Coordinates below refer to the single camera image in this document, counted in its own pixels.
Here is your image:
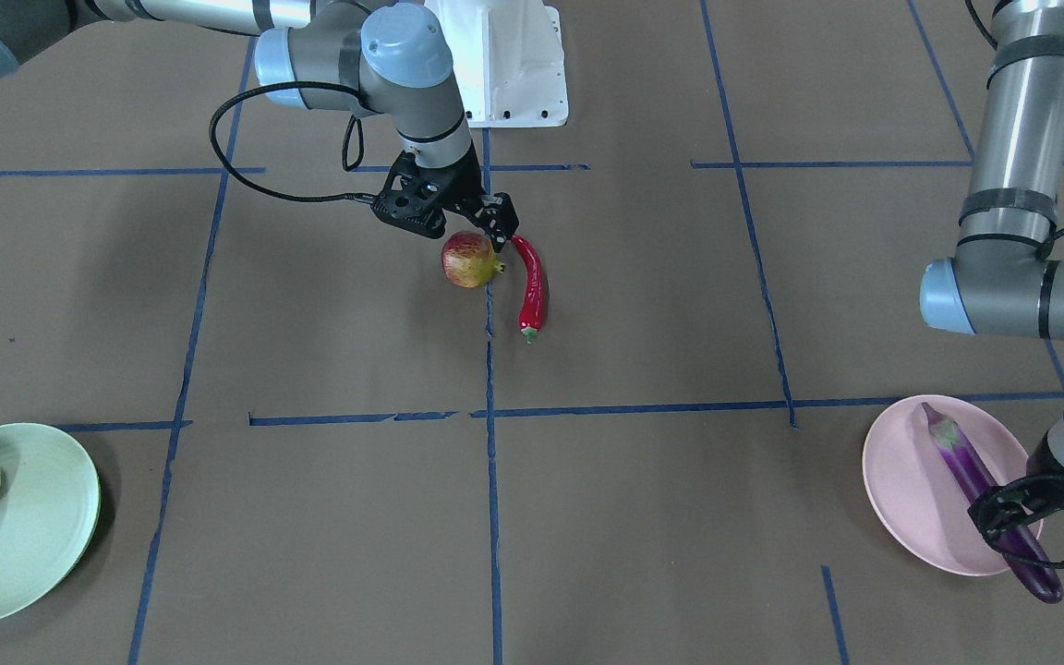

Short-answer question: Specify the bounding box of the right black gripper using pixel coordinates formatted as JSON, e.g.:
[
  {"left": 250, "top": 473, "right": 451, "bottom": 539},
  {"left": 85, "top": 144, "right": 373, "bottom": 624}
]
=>
[{"left": 370, "top": 146, "right": 519, "bottom": 254}]

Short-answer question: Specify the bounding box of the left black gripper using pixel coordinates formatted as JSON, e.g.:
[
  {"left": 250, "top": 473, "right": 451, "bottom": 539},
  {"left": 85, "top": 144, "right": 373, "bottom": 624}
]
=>
[{"left": 970, "top": 437, "right": 1064, "bottom": 572}]

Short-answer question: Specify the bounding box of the purple eggplant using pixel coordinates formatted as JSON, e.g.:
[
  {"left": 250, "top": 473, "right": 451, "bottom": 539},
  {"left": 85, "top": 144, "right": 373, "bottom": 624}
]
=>
[{"left": 920, "top": 403, "right": 1064, "bottom": 603}]

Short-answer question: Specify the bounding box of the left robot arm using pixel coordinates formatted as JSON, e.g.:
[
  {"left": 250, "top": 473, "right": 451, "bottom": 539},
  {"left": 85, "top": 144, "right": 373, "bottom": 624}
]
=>
[{"left": 920, "top": 1, "right": 1064, "bottom": 569}]

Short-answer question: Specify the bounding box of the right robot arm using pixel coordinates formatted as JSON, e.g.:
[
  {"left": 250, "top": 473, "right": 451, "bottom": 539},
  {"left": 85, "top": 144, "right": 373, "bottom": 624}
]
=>
[{"left": 0, "top": 1, "right": 519, "bottom": 251}]

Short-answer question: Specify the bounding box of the red chili pepper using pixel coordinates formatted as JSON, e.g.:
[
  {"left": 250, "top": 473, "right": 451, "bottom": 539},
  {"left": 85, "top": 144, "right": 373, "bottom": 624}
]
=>
[{"left": 512, "top": 235, "right": 550, "bottom": 345}]

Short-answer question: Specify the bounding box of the pink plate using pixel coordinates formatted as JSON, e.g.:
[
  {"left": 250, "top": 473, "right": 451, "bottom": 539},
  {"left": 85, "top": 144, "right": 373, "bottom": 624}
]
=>
[{"left": 862, "top": 394, "right": 1029, "bottom": 577}]

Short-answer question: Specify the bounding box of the green plate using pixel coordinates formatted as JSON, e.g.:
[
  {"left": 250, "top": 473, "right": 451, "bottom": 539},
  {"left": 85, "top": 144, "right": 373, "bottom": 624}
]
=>
[{"left": 0, "top": 422, "right": 102, "bottom": 619}]

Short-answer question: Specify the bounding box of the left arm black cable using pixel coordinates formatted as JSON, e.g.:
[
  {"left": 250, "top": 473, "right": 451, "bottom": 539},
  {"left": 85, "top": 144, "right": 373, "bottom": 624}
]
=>
[{"left": 969, "top": 217, "right": 1064, "bottom": 570}]

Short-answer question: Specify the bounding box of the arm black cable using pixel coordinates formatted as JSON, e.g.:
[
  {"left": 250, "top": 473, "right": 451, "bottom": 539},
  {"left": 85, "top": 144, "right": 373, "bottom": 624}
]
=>
[
  {"left": 969, "top": 217, "right": 1064, "bottom": 570},
  {"left": 209, "top": 81, "right": 381, "bottom": 204}
]

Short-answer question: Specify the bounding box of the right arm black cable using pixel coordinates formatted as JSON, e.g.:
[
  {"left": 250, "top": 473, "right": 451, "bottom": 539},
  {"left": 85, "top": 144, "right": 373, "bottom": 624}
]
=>
[{"left": 209, "top": 81, "right": 381, "bottom": 204}]

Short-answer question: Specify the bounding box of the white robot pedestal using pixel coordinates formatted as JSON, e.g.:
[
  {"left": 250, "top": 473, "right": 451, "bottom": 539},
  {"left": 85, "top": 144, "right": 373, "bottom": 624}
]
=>
[{"left": 425, "top": 1, "right": 570, "bottom": 129}]

